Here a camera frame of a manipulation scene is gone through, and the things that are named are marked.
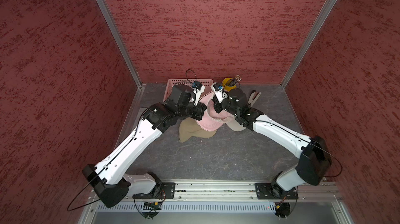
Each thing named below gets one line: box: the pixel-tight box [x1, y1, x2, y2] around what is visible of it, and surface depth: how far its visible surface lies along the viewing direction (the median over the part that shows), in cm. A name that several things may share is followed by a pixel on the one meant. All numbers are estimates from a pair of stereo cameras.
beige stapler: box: [247, 89, 262, 107], surface depth 112 cm
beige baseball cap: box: [178, 116, 217, 143], surface depth 91 cm
